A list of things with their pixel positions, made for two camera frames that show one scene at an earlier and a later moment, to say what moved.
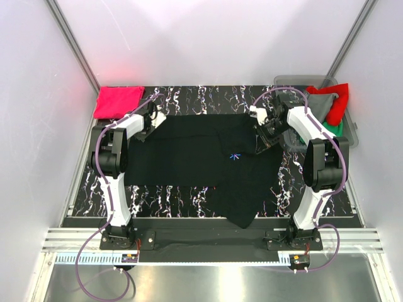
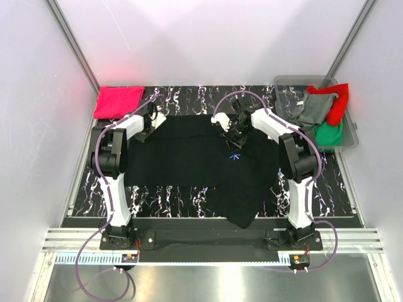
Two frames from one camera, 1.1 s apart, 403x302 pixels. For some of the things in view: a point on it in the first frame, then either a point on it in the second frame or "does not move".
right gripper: x=263 y=142 -> x=233 y=143
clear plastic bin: x=302 y=82 does not move
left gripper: x=142 y=137 does not move
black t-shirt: x=224 y=151 does not move
